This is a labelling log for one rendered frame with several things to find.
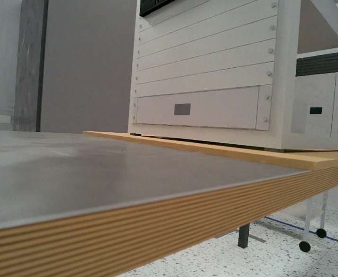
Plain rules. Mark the white rack cabinet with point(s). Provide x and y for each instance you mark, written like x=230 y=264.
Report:
x=224 y=71

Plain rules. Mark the tan wooden board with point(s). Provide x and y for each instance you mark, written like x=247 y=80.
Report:
x=298 y=158

